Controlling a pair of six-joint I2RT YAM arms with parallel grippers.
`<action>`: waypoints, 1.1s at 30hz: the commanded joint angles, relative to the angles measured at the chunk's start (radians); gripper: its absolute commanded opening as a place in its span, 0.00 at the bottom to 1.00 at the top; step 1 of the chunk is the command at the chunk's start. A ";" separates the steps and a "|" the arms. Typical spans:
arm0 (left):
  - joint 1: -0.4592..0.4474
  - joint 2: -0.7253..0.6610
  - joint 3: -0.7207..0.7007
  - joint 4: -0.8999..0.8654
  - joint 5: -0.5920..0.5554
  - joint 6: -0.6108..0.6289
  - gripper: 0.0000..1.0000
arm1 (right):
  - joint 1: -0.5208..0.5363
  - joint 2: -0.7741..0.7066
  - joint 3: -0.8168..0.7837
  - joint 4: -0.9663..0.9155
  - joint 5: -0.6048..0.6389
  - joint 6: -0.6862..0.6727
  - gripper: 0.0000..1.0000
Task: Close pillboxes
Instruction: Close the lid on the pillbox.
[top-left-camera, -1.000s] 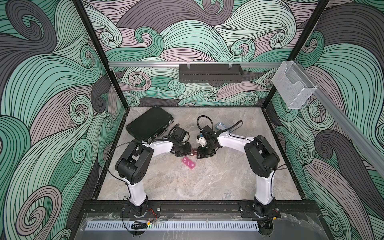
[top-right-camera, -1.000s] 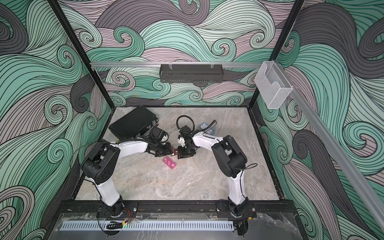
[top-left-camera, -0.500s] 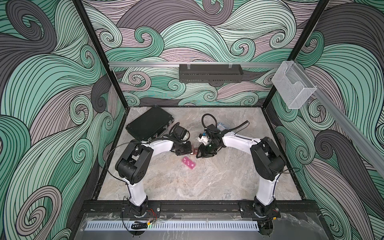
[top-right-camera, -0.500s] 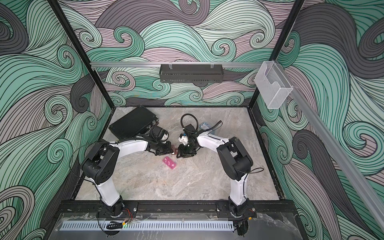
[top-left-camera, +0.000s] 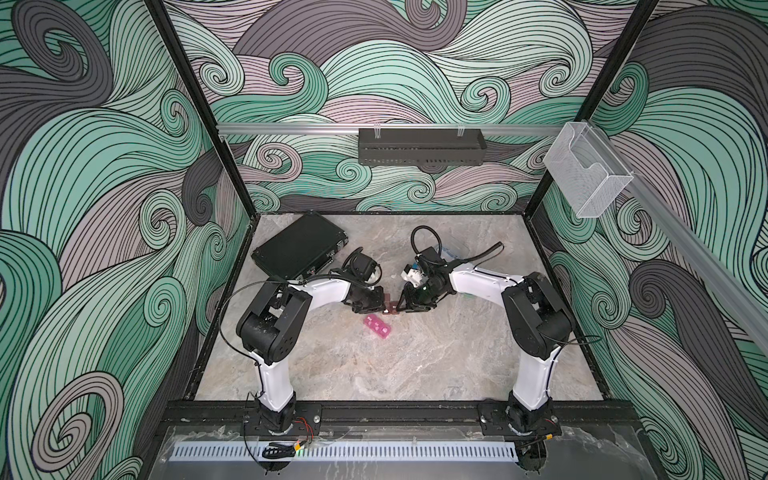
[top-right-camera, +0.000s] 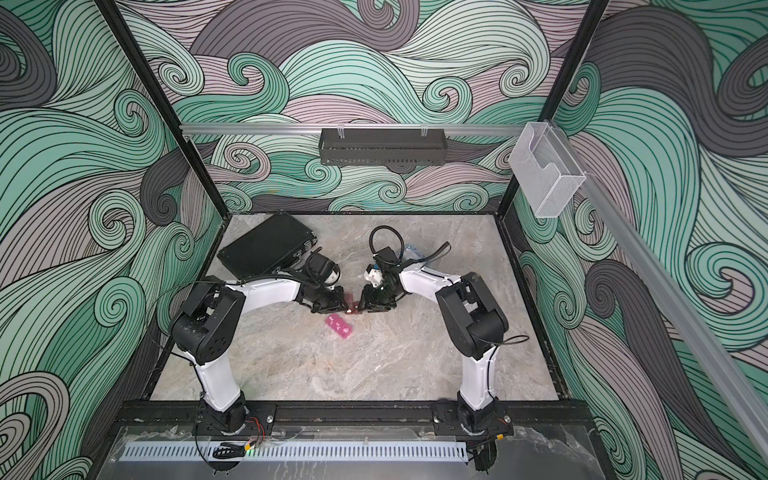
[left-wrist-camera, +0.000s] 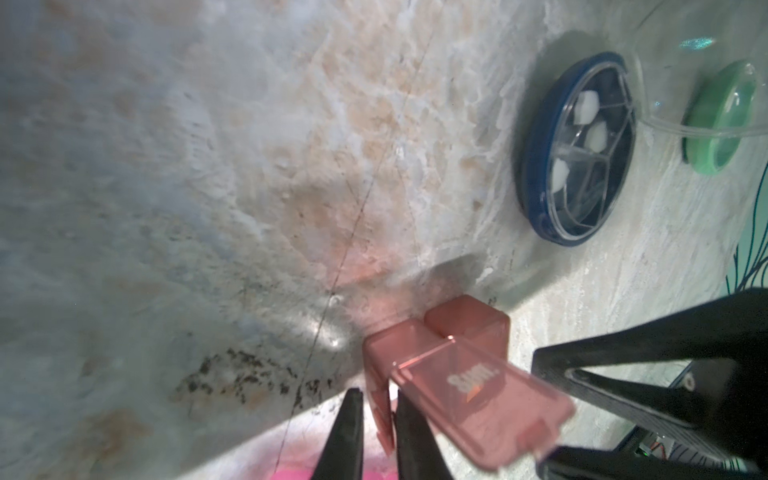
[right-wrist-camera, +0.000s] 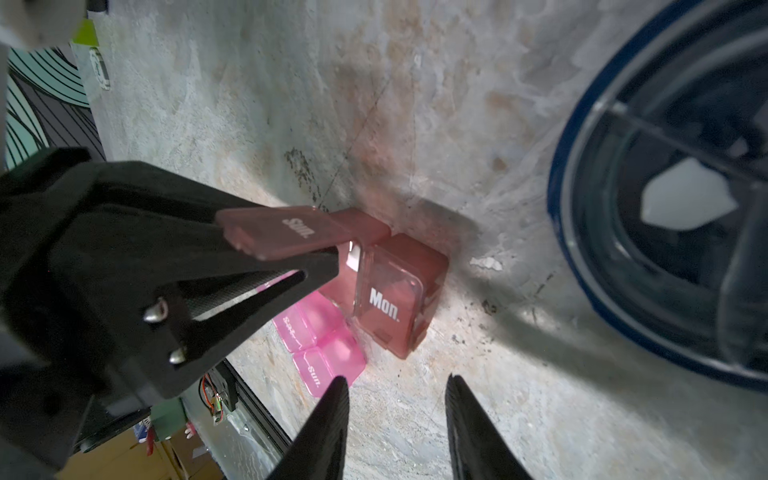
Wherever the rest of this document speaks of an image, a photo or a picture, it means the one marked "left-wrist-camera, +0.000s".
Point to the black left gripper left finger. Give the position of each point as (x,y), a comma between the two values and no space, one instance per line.
(344,448)

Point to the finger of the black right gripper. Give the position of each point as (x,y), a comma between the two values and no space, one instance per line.
(567,462)
(722,412)

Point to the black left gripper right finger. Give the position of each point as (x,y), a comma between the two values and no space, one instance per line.
(418,455)

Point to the pink three-compartment pillbox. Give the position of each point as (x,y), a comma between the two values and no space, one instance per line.
(297,474)

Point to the dark red two-compartment pillbox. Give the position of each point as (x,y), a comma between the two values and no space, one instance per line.
(452,364)

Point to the green round pillbox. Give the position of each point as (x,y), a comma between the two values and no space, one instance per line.
(726,101)

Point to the blue round pillbox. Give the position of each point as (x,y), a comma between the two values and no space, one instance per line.
(578,151)

